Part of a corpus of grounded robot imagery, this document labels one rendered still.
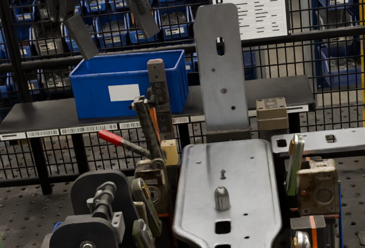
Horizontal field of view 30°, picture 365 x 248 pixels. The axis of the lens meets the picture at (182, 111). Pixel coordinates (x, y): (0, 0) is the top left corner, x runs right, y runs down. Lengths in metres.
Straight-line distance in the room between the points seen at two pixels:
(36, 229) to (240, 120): 0.72
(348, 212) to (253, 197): 0.55
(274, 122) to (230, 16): 0.30
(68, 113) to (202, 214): 0.70
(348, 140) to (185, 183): 0.42
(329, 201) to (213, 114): 0.43
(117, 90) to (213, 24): 0.35
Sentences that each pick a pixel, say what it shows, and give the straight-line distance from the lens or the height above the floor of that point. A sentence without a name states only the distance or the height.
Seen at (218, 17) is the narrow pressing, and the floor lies 1.31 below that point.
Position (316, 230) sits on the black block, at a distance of 1.39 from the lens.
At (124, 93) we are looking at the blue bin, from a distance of 1.88.
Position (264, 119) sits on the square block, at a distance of 1.77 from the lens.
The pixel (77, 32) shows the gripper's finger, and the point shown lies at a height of 1.48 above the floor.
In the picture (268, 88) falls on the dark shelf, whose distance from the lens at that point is 1.97.
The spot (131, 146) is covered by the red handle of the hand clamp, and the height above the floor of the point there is 1.11.
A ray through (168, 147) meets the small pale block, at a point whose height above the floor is 1.06.
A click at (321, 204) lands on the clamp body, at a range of 1.52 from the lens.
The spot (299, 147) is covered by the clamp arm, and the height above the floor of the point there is 1.10.
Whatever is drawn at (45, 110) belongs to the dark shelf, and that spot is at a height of 1.03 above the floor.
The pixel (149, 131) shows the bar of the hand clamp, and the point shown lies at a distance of 1.51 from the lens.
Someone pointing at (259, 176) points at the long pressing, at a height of 1.00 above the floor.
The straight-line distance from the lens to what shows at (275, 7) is 1.99.
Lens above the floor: 1.75
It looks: 22 degrees down
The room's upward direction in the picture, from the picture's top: 8 degrees counter-clockwise
